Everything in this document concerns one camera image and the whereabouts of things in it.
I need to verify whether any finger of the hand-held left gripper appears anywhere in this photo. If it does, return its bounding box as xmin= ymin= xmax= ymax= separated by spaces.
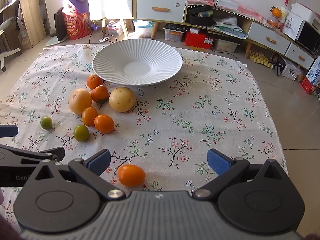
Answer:
xmin=0 ymin=144 xmax=66 ymax=166
xmin=0 ymin=125 xmax=19 ymax=138

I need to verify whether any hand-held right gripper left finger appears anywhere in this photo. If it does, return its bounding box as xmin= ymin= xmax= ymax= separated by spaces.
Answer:
xmin=25 ymin=149 xmax=125 ymax=202

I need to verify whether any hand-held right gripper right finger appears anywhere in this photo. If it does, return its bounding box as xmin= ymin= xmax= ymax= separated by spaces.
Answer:
xmin=193 ymin=149 xmax=293 ymax=200

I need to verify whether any green cherry tomato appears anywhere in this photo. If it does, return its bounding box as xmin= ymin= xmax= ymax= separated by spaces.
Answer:
xmin=73 ymin=124 xmax=90 ymax=142
xmin=40 ymin=116 xmax=53 ymax=130

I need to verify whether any orange cherry tomato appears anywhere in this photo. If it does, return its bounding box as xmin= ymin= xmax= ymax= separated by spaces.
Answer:
xmin=117 ymin=164 xmax=146 ymax=187
xmin=82 ymin=107 xmax=99 ymax=127
xmin=94 ymin=114 xmax=115 ymax=134

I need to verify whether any yellow-orange round pear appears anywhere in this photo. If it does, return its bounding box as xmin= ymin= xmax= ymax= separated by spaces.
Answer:
xmin=69 ymin=88 xmax=92 ymax=115

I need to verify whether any pale yellow round pear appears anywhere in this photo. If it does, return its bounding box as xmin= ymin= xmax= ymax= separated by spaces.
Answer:
xmin=109 ymin=86 xmax=136 ymax=113

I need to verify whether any tangerine with green leaf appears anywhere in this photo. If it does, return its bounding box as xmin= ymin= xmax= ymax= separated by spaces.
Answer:
xmin=90 ymin=85 xmax=110 ymax=103

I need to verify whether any orange tangerine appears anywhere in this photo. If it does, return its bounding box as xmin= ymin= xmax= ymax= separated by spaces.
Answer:
xmin=86 ymin=74 xmax=103 ymax=90

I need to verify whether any white ribbed plate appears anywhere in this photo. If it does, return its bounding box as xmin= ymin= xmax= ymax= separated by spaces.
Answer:
xmin=92 ymin=39 xmax=183 ymax=86

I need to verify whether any grey office chair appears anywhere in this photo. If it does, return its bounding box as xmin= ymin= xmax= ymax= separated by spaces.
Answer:
xmin=0 ymin=17 xmax=22 ymax=72

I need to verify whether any floral tablecloth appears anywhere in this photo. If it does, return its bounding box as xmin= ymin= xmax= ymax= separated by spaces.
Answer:
xmin=0 ymin=44 xmax=288 ymax=233

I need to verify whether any pale blue round base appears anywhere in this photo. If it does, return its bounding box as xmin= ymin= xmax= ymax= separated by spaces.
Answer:
xmin=45 ymin=36 xmax=69 ymax=47

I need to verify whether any yellow egg tray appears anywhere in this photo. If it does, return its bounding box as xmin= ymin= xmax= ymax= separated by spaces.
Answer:
xmin=249 ymin=47 xmax=274 ymax=68

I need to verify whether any white printed storage box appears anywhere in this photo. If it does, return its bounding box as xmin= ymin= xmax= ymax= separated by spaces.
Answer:
xmin=281 ymin=61 xmax=303 ymax=81

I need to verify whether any wooden side cabinet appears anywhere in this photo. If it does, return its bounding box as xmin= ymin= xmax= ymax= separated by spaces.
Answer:
xmin=0 ymin=0 xmax=48 ymax=50

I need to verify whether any clear shallow box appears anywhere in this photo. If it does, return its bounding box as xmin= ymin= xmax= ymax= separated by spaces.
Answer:
xmin=214 ymin=39 xmax=239 ymax=53

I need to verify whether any black upright panel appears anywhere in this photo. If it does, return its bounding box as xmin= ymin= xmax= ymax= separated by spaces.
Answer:
xmin=54 ymin=7 xmax=68 ymax=42

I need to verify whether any red gift box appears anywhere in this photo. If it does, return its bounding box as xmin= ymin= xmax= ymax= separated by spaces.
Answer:
xmin=301 ymin=77 xmax=319 ymax=95

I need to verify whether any red printed bucket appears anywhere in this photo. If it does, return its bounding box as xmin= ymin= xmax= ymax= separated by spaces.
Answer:
xmin=62 ymin=11 xmax=92 ymax=40

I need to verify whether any red cardboard box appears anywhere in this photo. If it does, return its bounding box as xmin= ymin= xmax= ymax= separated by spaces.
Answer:
xmin=184 ymin=29 xmax=214 ymax=47

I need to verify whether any blue and white carton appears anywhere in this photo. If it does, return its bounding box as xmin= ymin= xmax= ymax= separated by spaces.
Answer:
xmin=306 ymin=56 xmax=320 ymax=85

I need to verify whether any clear plastic bin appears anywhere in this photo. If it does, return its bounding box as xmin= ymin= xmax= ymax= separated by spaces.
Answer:
xmin=106 ymin=20 xmax=124 ymax=37

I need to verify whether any stack of papers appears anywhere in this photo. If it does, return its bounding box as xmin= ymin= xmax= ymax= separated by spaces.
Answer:
xmin=215 ymin=15 xmax=249 ymax=39

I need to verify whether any translucent storage bin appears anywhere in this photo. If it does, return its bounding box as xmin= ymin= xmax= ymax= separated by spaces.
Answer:
xmin=132 ymin=20 xmax=155 ymax=39

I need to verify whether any black flat box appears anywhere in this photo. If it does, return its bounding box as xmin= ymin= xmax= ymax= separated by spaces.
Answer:
xmin=163 ymin=23 xmax=188 ymax=33

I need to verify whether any black storage case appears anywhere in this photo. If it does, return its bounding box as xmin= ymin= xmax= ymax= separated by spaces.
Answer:
xmin=188 ymin=5 xmax=215 ymax=27

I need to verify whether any glass jar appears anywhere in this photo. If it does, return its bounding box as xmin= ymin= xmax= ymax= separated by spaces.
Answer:
xmin=266 ymin=16 xmax=284 ymax=29

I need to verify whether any black microwave oven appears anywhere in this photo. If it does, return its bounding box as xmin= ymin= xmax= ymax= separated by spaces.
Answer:
xmin=295 ymin=20 xmax=320 ymax=53

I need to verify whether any white desk calendar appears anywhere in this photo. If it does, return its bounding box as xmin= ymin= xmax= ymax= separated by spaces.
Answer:
xmin=282 ymin=11 xmax=304 ymax=40

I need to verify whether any pink fringed cloth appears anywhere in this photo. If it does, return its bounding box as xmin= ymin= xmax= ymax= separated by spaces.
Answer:
xmin=171 ymin=0 xmax=269 ymax=27

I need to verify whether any white foam box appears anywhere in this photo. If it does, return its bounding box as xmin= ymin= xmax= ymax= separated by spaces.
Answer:
xmin=291 ymin=2 xmax=320 ymax=24

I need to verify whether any white drawer wooden handle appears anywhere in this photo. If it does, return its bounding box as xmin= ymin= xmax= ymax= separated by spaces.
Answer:
xmin=248 ymin=21 xmax=291 ymax=55
xmin=285 ymin=43 xmax=315 ymax=70
xmin=136 ymin=0 xmax=187 ymax=23

